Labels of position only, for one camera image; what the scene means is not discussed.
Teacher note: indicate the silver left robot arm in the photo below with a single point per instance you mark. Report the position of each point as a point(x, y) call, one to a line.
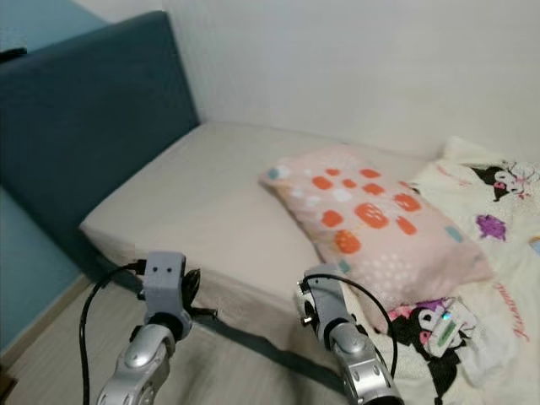
point(139, 367)

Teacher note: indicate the beige mattress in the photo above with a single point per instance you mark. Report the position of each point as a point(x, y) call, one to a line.
point(202, 202)

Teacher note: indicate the pink pillow with orange prints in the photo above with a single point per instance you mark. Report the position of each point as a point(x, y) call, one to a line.
point(405, 245)

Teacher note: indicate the white device with green stripe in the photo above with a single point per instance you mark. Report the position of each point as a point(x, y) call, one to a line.
point(447, 333)

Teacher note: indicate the dark teal upholstered headboard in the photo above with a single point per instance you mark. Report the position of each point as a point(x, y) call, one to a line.
point(93, 118)

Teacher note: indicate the cream cartoon print blanket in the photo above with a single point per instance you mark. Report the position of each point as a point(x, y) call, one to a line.
point(506, 278)

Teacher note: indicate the small black object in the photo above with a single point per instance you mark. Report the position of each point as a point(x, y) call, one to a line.
point(10, 55)

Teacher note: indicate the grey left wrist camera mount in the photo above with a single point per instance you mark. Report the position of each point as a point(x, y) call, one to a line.
point(164, 283)

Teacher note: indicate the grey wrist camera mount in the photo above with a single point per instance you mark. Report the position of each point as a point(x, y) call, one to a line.
point(325, 299)
point(164, 283)

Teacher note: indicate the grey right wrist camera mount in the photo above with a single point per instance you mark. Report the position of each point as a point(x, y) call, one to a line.
point(325, 299)

